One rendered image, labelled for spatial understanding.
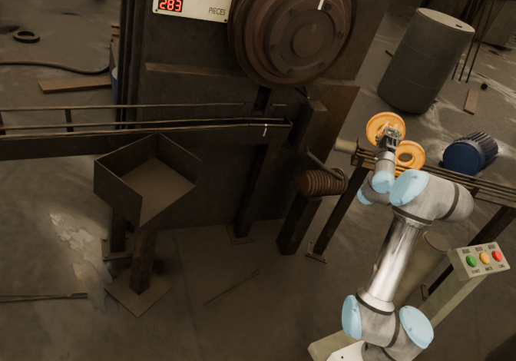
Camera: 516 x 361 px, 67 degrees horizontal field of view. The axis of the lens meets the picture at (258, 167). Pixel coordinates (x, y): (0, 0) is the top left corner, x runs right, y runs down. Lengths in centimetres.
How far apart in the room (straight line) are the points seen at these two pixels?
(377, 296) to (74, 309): 115
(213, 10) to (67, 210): 121
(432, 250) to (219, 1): 126
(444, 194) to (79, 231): 156
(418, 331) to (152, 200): 90
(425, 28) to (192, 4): 293
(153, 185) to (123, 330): 63
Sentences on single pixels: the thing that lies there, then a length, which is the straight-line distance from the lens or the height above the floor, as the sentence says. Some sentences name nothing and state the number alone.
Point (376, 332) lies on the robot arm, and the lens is 127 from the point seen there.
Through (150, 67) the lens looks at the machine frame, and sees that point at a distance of 147.
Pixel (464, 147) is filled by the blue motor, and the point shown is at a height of 29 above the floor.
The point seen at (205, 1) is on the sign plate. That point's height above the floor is 112.
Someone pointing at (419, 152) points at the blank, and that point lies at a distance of 177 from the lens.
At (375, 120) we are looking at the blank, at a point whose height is 84.
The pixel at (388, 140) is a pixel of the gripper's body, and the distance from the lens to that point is 159.
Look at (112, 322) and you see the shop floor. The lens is 174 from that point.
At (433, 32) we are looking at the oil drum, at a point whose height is 79.
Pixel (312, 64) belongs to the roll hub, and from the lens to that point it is 144.
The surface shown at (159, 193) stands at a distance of 133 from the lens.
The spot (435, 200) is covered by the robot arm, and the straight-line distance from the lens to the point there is 117.
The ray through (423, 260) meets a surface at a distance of 181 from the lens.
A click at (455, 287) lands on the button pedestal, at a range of 179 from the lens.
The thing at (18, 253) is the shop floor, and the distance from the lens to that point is 197.
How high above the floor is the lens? 151
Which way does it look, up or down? 36 degrees down
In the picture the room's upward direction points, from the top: 19 degrees clockwise
